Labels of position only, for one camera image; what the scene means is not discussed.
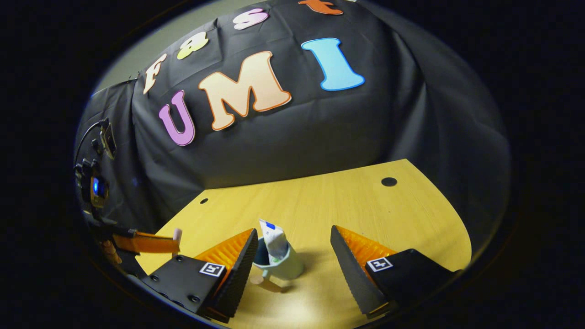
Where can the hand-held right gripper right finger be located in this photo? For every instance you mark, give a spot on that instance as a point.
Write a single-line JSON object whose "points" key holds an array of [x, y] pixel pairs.
{"points": [[354, 278]]}

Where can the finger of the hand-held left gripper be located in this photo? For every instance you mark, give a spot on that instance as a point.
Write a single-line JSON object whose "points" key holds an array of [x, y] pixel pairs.
{"points": [[146, 244]]}

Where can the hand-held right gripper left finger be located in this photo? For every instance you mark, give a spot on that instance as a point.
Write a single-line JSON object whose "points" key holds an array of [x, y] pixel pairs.
{"points": [[237, 278]]}

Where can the pale green cup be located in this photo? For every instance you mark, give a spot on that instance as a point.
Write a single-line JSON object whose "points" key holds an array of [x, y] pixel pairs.
{"points": [[288, 269]]}

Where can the white toothpaste tube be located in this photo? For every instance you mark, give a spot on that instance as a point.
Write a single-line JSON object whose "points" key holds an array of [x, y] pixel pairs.
{"points": [[274, 240]]}

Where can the wooden desktop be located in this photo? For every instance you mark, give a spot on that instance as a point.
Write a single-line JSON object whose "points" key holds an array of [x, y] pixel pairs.
{"points": [[365, 205]]}

